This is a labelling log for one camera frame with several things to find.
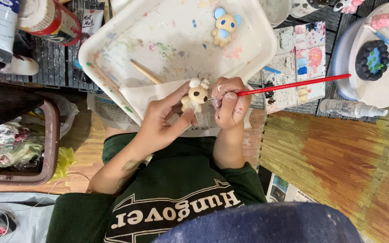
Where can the white paint-stained palette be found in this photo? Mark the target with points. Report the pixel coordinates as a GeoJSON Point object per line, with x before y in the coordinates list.
{"type": "Point", "coordinates": [309, 57]}

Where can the white spray bottle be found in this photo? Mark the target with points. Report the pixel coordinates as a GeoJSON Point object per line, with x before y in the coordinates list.
{"type": "Point", "coordinates": [346, 108]}

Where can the light blue cloth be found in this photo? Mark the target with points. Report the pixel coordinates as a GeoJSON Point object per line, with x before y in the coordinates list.
{"type": "Point", "coordinates": [29, 206]}

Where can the cream unpainted plaster figurine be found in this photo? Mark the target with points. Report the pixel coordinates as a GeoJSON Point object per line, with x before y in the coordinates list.
{"type": "Point", "coordinates": [197, 96]}

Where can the newspaper sheet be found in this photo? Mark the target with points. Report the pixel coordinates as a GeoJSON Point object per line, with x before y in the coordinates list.
{"type": "Point", "coordinates": [113, 113]}

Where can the blue denim trousers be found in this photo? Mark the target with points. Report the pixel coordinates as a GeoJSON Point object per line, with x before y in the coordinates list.
{"type": "Point", "coordinates": [258, 224]}

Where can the pink plaster figurine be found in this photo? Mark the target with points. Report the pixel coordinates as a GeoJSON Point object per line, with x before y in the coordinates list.
{"type": "Point", "coordinates": [382, 21]}

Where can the yellow plastic bag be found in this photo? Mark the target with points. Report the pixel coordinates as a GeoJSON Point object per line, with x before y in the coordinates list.
{"type": "Point", "coordinates": [62, 162]}

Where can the white pink cow figurine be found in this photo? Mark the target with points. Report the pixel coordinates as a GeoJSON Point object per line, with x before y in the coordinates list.
{"type": "Point", "coordinates": [348, 5]}

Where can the black and white paint tube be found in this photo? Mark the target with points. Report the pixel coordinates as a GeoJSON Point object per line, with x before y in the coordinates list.
{"type": "Point", "coordinates": [88, 30]}

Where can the white black-spotted mug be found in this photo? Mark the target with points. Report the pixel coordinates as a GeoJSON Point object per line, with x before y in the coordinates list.
{"type": "Point", "coordinates": [304, 8]}

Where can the white plastic bottle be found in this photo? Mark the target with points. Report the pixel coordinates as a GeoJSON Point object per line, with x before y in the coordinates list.
{"type": "Point", "coordinates": [19, 65]}

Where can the black slatted plastic crate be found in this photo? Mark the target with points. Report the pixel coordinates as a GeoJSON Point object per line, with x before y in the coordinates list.
{"type": "Point", "coordinates": [56, 64]}

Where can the person's left hand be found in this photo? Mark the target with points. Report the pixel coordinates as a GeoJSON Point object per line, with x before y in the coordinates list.
{"type": "Point", "coordinates": [154, 125]}

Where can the brown waste bin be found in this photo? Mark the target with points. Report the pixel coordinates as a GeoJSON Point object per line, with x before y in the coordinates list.
{"type": "Point", "coordinates": [51, 141]}

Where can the white paint-stained plastic tray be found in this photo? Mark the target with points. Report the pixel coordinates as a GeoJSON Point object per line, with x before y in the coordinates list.
{"type": "Point", "coordinates": [174, 37]}

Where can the person's right hand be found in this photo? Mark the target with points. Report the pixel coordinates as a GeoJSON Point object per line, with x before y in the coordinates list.
{"type": "Point", "coordinates": [233, 109]}

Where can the green printed shirt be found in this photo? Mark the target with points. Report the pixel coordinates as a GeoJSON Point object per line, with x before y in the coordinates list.
{"type": "Point", "coordinates": [174, 182]}

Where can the folded newspaper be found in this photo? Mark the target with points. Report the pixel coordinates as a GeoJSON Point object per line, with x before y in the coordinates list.
{"type": "Point", "coordinates": [282, 190]}

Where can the blue-eared painted plaster figurine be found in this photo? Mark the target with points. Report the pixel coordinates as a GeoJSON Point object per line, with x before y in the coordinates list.
{"type": "Point", "coordinates": [225, 27]}

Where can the white paint-stained cup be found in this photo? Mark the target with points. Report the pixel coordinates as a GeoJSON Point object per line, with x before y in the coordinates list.
{"type": "Point", "coordinates": [275, 10]}

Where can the red and white paint bottle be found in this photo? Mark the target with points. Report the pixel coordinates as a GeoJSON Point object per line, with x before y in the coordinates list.
{"type": "Point", "coordinates": [49, 20]}

